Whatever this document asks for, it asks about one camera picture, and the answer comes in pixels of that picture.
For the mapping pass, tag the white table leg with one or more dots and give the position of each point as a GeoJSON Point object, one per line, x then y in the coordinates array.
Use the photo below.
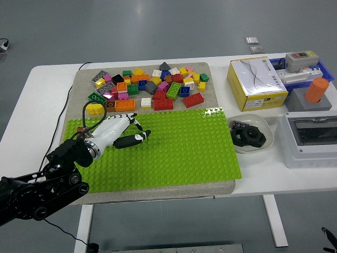
{"type": "Point", "coordinates": [276, 221]}
{"type": "Point", "coordinates": [83, 232]}

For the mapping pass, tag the lime green ringed brick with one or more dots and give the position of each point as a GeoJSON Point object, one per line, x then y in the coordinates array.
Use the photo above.
{"type": "Point", "coordinates": [174, 90]}

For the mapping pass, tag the grey white electrical enclosure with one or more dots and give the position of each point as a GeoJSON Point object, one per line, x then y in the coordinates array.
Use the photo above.
{"type": "Point", "coordinates": [308, 153]}

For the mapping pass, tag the grey block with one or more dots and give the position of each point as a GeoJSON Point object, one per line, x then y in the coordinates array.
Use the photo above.
{"type": "Point", "coordinates": [297, 101]}

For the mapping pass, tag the orange cylinder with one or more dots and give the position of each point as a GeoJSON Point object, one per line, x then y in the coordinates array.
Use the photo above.
{"type": "Point", "coordinates": [316, 90]}

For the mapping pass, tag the grey-brown mat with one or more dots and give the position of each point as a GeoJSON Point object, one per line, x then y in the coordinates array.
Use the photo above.
{"type": "Point", "coordinates": [210, 89]}

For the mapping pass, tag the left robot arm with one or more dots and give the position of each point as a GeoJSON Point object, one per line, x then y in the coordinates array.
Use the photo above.
{"type": "Point", "coordinates": [39, 195]}

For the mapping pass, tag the black brick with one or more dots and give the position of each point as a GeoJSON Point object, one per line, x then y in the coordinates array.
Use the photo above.
{"type": "Point", "coordinates": [117, 78]}

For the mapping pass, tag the brown square brick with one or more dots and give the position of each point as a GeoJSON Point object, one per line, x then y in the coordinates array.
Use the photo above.
{"type": "Point", "coordinates": [81, 129]}

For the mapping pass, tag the blue plastic bin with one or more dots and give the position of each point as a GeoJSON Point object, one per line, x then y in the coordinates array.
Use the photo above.
{"type": "Point", "coordinates": [326, 71]}

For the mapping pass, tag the black pin strip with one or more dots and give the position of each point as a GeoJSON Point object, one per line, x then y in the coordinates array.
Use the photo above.
{"type": "Point", "coordinates": [238, 124]}

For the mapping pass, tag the red long brick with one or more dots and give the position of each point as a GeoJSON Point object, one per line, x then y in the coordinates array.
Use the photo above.
{"type": "Point", "coordinates": [163, 104]}
{"type": "Point", "coordinates": [193, 100]}

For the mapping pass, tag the green small brick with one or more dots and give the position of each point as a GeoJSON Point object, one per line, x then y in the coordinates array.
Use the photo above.
{"type": "Point", "coordinates": [127, 73]}
{"type": "Point", "coordinates": [204, 77]}

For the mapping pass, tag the green studded baseplate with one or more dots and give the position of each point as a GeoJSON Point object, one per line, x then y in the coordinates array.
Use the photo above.
{"type": "Point", "coordinates": [179, 153]}

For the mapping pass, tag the white and yellow brick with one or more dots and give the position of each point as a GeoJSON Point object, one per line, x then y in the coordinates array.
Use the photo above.
{"type": "Point", "coordinates": [146, 103]}

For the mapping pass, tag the white dish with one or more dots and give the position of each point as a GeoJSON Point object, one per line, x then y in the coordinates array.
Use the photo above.
{"type": "Point", "coordinates": [263, 122]}

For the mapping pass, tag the white terminal block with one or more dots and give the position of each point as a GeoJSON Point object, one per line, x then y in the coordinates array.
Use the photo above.
{"type": "Point", "coordinates": [292, 76]}

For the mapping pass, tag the green studded square brick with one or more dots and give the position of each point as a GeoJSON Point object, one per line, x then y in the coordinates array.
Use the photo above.
{"type": "Point", "coordinates": [133, 89]}

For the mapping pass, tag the brown ringed brick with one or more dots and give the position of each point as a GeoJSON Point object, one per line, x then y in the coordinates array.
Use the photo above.
{"type": "Point", "coordinates": [110, 105]}

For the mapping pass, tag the black hex nut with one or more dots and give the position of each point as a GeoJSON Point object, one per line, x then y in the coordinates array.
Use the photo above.
{"type": "Point", "coordinates": [234, 139]}
{"type": "Point", "coordinates": [260, 139]}

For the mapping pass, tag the white floor socket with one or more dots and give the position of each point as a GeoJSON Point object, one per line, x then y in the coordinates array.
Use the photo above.
{"type": "Point", "coordinates": [4, 45]}

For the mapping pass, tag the yellow white cardboard box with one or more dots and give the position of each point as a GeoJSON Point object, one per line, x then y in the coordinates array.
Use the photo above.
{"type": "Point", "coordinates": [256, 79]}

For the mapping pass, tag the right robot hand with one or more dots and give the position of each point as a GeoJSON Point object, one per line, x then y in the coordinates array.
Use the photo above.
{"type": "Point", "coordinates": [329, 235]}

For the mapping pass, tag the small black connector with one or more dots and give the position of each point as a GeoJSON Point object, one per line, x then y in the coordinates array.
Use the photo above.
{"type": "Point", "coordinates": [280, 64]}

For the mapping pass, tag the black plug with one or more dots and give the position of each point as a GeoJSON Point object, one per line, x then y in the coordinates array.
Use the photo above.
{"type": "Point", "coordinates": [93, 248]}

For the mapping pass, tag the small orange brick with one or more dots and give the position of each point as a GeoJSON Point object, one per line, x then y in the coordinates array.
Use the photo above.
{"type": "Point", "coordinates": [127, 77]}

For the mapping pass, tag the grey switch box red button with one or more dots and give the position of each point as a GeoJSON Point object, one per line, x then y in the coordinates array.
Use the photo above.
{"type": "Point", "coordinates": [301, 60]}

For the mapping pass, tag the dark grey slope brick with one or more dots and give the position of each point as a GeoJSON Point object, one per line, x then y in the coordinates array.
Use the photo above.
{"type": "Point", "coordinates": [165, 66]}

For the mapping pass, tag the shiny yellow small brick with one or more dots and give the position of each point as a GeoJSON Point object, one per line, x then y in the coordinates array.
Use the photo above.
{"type": "Point", "coordinates": [100, 82]}

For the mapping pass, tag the grey studded brick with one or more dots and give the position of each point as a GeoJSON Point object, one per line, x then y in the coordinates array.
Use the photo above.
{"type": "Point", "coordinates": [99, 76]}

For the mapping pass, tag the small brown brick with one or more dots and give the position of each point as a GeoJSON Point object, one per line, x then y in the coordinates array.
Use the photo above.
{"type": "Point", "coordinates": [168, 78]}

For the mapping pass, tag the orange square brick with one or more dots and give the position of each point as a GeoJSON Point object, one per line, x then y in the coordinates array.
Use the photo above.
{"type": "Point", "coordinates": [122, 87]}

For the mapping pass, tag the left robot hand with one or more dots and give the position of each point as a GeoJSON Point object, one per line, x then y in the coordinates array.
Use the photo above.
{"type": "Point", "coordinates": [110, 130]}

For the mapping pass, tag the metal floor plate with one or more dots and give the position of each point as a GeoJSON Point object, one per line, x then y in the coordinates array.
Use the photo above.
{"type": "Point", "coordinates": [252, 40]}

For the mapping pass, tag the yellow rounded brick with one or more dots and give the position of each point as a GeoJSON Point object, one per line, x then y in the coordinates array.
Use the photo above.
{"type": "Point", "coordinates": [94, 109]}

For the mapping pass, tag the orange long ringed brick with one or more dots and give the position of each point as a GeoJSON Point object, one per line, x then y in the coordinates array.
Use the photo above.
{"type": "Point", "coordinates": [125, 105]}

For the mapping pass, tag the grey brick white rings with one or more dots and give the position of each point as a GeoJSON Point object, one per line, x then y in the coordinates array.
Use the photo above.
{"type": "Point", "coordinates": [104, 88]}

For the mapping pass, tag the blue brick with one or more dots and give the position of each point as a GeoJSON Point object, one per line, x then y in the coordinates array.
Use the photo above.
{"type": "Point", "coordinates": [165, 74]}
{"type": "Point", "coordinates": [142, 85]}
{"type": "Point", "coordinates": [184, 91]}

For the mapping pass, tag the shiny magenta brick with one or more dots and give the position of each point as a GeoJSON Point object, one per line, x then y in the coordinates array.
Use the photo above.
{"type": "Point", "coordinates": [108, 96]}

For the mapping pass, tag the pink small brick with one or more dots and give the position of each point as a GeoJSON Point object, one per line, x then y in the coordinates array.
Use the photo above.
{"type": "Point", "coordinates": [189, 76]}
{"type": "Point", "coordinates": [107, 77]}

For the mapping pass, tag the white circuit breaker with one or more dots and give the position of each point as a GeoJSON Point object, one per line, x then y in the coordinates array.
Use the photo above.
{"type": "Point", "coordinates": [315, 71]}

